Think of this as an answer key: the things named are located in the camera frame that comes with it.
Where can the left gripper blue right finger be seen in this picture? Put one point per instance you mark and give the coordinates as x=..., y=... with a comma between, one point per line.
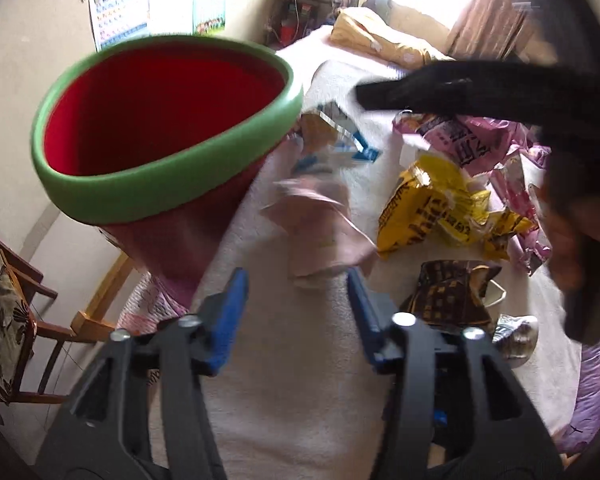
x=373, y=312

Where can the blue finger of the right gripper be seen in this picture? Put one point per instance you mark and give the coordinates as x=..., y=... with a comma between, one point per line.
x=537, y=94

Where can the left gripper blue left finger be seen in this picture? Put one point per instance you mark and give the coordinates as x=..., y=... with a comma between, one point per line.
x=220, y=315

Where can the pink printed snack bag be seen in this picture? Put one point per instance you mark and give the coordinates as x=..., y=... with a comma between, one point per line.
x=503, y=159

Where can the dark brown snack bag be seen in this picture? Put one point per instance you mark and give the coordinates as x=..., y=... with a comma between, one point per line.
x=451, y=293

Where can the pink wrapper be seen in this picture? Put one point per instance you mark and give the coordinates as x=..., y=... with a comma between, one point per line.
x=315, y=213

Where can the yellow snack bag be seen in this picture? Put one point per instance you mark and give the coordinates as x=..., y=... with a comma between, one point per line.
x=435, y=194

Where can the white blue snack wrapper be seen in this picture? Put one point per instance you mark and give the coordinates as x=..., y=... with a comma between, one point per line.
x=331, y=140

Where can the white floral paper cup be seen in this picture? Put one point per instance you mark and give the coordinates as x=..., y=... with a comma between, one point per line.
x=516, y=338

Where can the person right hand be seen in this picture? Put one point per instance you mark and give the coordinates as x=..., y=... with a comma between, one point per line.
x=566, y=233

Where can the pink printed cloth bag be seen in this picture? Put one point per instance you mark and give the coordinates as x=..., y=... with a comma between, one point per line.
x=153, y=301

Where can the right pink curtain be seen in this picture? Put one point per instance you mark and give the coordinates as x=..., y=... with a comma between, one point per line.
x=490, y=30

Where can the bed with patterned sheet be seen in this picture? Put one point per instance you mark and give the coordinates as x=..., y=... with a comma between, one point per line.
x=306, y=55

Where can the wooden chair floral cushion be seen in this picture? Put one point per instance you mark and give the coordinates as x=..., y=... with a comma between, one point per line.
x=20, y=282

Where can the red bin with green rim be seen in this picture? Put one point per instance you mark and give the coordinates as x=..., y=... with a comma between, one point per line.
x=157, y=141

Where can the yellow quilt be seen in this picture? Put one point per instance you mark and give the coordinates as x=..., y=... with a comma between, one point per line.
x=361, y=29

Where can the purple quilt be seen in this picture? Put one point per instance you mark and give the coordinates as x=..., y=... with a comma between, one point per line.
x=585, y=420

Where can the dark side table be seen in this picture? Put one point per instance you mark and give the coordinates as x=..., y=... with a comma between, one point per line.
x=310, y=14

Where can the red bucket under table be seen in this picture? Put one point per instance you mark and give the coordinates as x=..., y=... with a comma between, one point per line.
x=288, y=31

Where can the right number wall poster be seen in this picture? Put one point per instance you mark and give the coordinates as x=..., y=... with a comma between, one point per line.
x=209, y=17

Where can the left alphabet wall poster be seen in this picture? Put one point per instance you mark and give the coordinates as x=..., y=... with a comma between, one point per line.
x=115, y=21

